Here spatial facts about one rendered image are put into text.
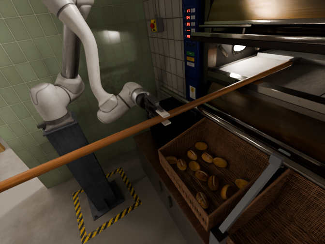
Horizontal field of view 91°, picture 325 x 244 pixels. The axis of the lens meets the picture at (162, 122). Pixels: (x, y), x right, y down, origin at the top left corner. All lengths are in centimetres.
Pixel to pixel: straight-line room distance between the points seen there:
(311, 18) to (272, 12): 16
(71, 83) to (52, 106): 20
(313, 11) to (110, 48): 148
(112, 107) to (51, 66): 100
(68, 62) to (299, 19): 117
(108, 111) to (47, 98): 46
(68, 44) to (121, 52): 73
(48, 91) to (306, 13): 129
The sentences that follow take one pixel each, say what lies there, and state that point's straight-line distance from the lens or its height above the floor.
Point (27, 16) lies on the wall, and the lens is 175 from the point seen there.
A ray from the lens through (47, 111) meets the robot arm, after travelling 124.
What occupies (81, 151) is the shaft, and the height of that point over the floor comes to 120.
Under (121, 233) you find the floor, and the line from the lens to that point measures 176.
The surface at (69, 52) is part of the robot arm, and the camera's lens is 121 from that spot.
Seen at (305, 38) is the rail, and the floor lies 143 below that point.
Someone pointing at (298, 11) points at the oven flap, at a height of 149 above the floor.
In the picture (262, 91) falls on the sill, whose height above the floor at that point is 116.
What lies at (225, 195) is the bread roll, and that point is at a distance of 108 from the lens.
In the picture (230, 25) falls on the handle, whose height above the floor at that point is 146.
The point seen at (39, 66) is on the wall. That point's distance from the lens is 178.
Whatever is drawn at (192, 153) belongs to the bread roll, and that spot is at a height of 64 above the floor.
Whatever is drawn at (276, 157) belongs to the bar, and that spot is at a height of 117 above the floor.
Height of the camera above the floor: 155
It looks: 34 degrees down
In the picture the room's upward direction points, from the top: 9 degrees counter-clockwise
